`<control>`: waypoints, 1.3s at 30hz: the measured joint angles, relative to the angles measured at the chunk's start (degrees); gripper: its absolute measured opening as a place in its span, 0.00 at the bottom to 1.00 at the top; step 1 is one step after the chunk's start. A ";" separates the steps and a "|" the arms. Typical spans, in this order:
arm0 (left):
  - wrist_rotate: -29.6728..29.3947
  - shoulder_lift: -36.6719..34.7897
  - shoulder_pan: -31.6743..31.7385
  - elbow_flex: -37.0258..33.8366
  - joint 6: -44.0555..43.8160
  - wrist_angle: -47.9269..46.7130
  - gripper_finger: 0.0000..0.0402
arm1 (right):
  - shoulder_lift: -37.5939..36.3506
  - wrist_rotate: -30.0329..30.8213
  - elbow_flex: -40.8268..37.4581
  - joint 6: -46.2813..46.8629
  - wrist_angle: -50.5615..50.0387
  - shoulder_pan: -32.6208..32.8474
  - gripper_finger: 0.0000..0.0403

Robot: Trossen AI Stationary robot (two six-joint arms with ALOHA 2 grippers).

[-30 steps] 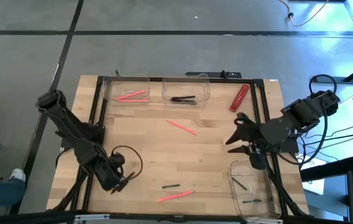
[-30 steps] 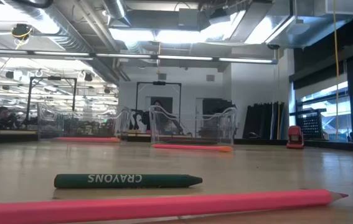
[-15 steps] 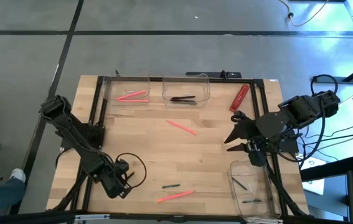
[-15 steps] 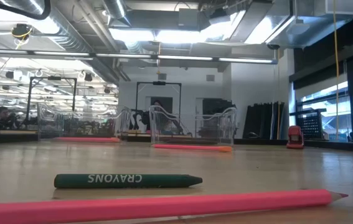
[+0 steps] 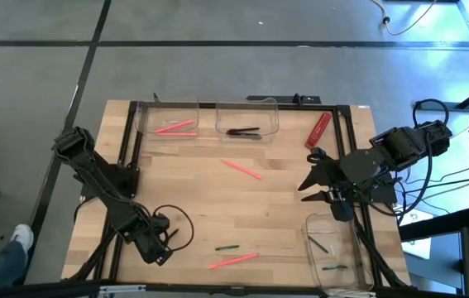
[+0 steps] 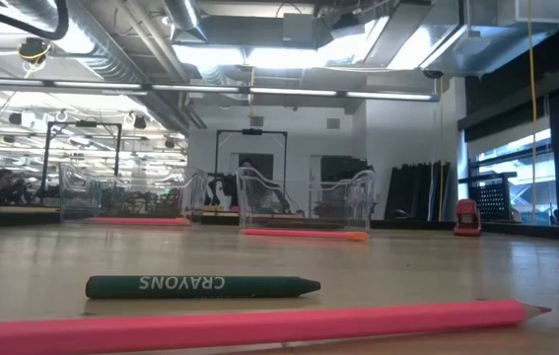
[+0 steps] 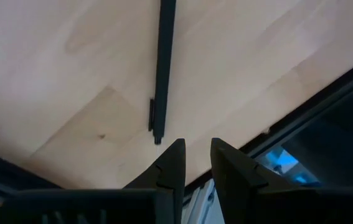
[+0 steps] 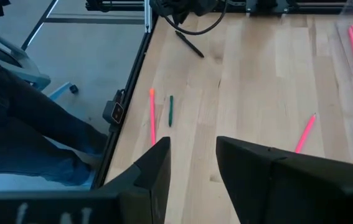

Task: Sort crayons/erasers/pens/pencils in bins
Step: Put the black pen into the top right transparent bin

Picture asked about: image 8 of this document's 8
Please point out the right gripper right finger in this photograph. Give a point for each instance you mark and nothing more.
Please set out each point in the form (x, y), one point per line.
(288, 196)

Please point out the green crayon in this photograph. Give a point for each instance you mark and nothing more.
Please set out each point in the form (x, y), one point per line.
(171, 112)

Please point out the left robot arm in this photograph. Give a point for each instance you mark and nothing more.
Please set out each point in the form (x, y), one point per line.
(268, 4)

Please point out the grey office chair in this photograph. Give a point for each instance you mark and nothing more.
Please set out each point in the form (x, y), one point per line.
(30, 77)

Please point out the black table frame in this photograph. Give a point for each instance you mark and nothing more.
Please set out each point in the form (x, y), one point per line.
(140, 62)

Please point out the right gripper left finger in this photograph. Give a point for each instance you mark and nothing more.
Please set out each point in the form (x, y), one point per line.
(132, 205)

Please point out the small black camera box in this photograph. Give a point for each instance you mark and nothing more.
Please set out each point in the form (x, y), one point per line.
(115, 113)

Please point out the person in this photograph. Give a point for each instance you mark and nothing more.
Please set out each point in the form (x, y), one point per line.
(23, 124)

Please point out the black pen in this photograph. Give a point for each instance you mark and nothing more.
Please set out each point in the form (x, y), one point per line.
(189, 43)

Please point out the silver aluminium extrusion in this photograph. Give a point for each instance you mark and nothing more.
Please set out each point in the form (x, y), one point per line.
(147, 15)

